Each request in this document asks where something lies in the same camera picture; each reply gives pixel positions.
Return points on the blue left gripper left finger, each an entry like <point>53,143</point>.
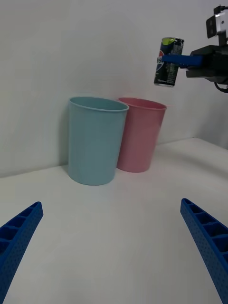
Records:
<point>16,240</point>

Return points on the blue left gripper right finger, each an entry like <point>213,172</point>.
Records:
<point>209,240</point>

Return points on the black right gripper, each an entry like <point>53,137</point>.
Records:
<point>213,64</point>

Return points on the black drink can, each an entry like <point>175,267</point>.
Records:
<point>169,74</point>

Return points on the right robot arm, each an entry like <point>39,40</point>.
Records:
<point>215,23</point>

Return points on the pink plastic bin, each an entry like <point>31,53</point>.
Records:
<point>140,137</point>

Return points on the pale blue plastic bin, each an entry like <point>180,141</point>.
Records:
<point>92,145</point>

